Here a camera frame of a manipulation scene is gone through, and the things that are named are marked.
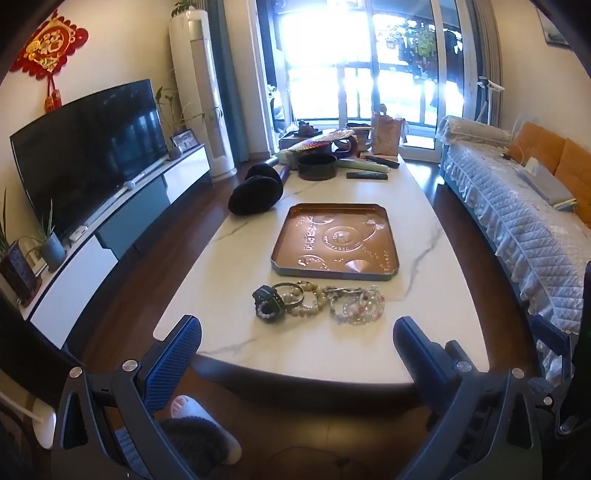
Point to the white teal television cabinet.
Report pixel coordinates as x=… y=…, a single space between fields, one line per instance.
x=138 y=217

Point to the white standing air conditioner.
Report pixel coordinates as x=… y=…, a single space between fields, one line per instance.
x=203 y=92

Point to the woven hand fan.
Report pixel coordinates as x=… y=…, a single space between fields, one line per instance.
x=318 y=142

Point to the dark ceramic bowl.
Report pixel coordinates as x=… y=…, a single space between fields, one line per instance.
x=345 y=146

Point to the pale green long pouch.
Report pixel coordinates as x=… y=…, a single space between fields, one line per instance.
x=364 y=166

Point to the dark brown rolled tube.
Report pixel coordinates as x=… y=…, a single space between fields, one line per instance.
x=279 y=168

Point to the orange sofa cushion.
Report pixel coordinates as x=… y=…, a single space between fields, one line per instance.
x=575 y=170
x=538 y=143

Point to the black flat television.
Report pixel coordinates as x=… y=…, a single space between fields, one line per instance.
x=83 y=152

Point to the framed wall picture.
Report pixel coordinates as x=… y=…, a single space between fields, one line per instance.
x=554 y=27

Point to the person's leg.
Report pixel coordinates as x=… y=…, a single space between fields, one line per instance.
x=194 y=443

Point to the dark red remote control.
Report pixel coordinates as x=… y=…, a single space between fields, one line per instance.
x=383 y=161

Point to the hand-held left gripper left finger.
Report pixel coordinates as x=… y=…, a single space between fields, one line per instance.
x=178 y=350

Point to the copper square tray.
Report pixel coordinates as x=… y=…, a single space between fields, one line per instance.
x=334 y=242

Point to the black remote control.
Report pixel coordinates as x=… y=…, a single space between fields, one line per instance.
x=369 y=176

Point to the teal curtain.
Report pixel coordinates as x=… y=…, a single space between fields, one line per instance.
x=231 y=83

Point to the hanging balcony plants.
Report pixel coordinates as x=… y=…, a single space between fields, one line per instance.
x=415 y=41

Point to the blue quilted sofa cover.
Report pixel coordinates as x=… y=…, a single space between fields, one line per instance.
x=517 y=221

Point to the glass balcony door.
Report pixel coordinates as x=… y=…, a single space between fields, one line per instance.
x=360 y=83

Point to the tall green plant in vase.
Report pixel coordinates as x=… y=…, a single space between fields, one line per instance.
x=175 y=150

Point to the small photo frame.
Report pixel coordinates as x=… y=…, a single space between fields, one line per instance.
x=184 y=141

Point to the black knit hat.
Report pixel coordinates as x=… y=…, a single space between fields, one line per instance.
x=256 y=194

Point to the white floor lamp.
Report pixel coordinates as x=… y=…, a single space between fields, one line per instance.
x=489 y=87

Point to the plant in grey pot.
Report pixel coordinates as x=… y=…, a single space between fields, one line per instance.
x=53 y=251

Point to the black smartwatch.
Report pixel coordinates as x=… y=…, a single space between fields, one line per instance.
x=268 y=302

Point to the white slipper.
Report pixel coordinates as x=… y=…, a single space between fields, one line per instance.
x=221 y=438

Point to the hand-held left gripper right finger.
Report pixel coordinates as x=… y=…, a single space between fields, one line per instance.
x=413 y=355

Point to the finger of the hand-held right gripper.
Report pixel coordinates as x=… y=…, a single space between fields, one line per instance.
x=551 y=337

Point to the red knot wall ornament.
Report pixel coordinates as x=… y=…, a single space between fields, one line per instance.
x=46 y=46

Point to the black round bowl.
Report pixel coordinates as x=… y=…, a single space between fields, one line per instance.
x=316 y=168

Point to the grey curtain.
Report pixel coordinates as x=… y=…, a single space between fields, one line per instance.
x=489 y=46

